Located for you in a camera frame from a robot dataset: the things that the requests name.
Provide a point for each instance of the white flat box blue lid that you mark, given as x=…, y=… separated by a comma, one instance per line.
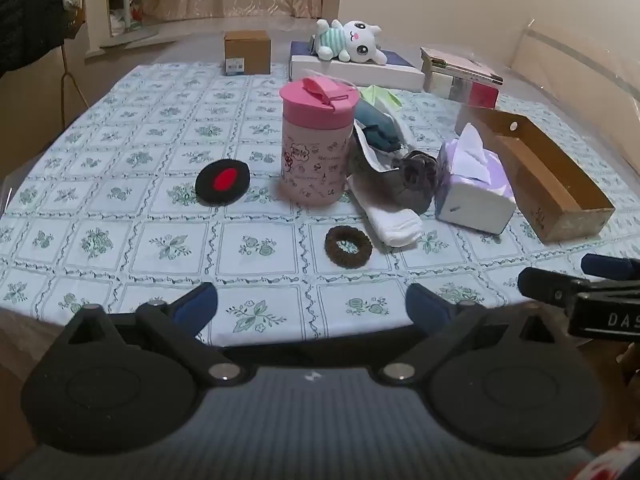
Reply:
x=350, y=75

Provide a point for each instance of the white cloth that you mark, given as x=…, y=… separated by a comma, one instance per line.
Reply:
x=395, y=225

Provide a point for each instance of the cardboard tray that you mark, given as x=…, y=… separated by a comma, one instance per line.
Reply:
x=540, y=180

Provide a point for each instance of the brown hair scrunchie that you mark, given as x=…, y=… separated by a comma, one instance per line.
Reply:
x=332, y=250

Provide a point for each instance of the red white printed clothing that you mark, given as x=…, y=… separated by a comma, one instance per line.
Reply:
x=617, y=462

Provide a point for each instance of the blue face mask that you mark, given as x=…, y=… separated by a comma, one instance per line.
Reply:
x=380, y=125

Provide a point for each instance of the dark grey sock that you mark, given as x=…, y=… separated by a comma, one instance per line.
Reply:
x=420, y=175

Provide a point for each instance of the black round pad red centre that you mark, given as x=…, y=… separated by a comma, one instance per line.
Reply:
x=222, y=182

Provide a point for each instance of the clear plastic sheet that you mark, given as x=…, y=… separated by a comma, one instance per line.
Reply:
x=575, y=75

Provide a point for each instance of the purple white tissue pack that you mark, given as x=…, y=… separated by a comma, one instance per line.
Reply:
x=475, y=205

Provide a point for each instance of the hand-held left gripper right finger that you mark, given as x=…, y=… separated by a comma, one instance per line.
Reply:
x=425, y=307

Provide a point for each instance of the small cardboard box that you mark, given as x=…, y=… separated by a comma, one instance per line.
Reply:
x=247, y=52

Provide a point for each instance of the pink lidded plastic container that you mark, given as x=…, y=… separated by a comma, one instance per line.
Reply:
x=315, y=160

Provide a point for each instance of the green cleaning cloth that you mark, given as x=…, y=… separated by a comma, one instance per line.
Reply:
x=380, y=96

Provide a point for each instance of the pink cover book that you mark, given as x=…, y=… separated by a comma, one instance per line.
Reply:
x=460, y=62

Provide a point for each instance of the white plush bunny striped shirt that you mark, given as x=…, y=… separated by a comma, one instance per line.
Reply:
x=357, y=42

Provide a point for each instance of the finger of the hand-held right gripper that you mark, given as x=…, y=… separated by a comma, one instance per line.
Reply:
x=605, y=266
x=545, y=285

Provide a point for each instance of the black knit garment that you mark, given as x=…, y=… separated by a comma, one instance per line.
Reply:
x=27, y=5

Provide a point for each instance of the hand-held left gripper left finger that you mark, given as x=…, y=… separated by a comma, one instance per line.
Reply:
x=195, y=307

